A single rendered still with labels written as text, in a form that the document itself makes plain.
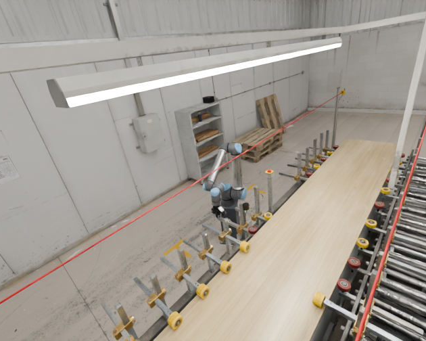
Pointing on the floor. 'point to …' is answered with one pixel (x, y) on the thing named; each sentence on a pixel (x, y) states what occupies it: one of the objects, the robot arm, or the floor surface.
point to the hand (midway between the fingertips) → (220, 219)
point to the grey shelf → (185, 131)
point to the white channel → (84, 52)
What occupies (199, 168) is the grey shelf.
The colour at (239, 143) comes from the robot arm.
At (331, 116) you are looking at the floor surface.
